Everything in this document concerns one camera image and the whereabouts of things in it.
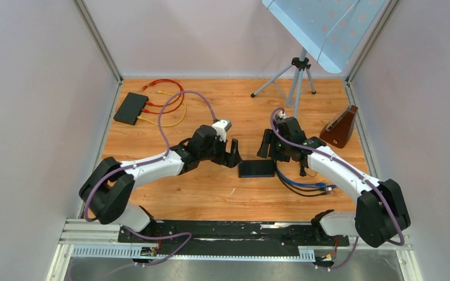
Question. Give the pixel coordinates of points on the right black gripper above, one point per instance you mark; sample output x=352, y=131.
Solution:
x=268, y=139

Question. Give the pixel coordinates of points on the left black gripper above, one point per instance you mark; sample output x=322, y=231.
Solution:
x=229, y=159

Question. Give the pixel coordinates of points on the black power adapter with cord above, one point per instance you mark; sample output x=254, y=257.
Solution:
x=303, y=166

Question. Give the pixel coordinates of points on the light blue perforated panel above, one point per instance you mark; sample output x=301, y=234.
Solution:
x=329, y=30

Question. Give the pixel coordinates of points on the brown wooden metronome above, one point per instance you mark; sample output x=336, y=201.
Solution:
x=339, y=130

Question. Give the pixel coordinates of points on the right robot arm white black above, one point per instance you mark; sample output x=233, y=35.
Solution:
x=381, y=213

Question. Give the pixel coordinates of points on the grey tripod stand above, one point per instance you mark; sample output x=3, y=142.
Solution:
x=302, y=66

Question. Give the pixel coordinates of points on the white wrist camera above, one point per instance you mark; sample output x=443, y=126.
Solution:
x=221, y=127
x=281, y=115

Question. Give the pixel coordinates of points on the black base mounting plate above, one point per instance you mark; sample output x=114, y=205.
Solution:
x=240, y=238

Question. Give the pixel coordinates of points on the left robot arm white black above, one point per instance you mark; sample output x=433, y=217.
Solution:
x=107, y=191

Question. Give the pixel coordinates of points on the aluminium frame rail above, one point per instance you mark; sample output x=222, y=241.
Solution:
x=94, y=240

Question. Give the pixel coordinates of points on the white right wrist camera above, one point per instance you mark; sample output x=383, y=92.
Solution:
x=281, y=115

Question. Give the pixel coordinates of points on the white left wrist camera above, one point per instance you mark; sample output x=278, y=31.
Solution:
x=221, y=127

